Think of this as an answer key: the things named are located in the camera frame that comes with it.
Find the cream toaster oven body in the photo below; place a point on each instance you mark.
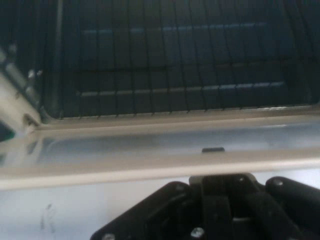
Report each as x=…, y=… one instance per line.
x=30, y=30

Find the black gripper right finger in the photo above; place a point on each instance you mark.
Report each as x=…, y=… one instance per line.
x=282, y=200

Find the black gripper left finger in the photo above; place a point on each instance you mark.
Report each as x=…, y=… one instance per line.
x=210, y=200

